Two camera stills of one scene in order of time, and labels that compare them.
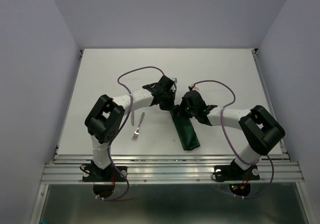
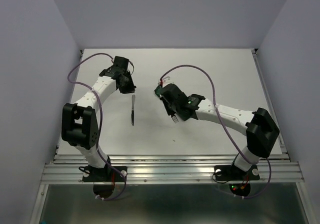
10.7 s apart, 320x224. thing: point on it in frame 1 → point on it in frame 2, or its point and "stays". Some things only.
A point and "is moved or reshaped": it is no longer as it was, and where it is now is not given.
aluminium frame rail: x=282 y=169 stays
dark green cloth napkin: x=186 y=132 is moved or reshaped
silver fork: x=137 y=132 → x=175 y=119
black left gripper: x=172 y=93 → x=131 y=88
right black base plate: x=235 y=173 stays
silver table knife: x=132 y=118 stays
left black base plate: x=111 y=174 stays
